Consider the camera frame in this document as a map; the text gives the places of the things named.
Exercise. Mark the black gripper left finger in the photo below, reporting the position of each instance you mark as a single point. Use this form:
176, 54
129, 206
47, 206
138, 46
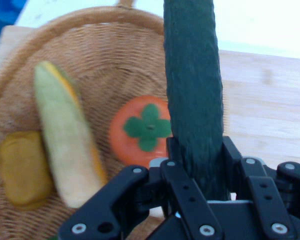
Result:
185, 185

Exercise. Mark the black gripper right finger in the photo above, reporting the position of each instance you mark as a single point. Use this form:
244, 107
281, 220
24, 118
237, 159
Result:
265, 190

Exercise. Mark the dark green toy cucumber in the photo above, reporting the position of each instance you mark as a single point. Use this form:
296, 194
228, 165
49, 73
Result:
192, 87

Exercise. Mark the orange toy persimmon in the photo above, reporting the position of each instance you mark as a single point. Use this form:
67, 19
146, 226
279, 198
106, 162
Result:
130, 150

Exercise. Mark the yellow toy corn cob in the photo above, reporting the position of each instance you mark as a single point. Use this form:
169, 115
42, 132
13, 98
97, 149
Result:
65, 140

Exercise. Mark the woven wicker basket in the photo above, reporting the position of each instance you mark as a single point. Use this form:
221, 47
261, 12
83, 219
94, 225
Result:
102, 62

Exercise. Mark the brown toy potato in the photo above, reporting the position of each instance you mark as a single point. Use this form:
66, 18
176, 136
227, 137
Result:
22, 170

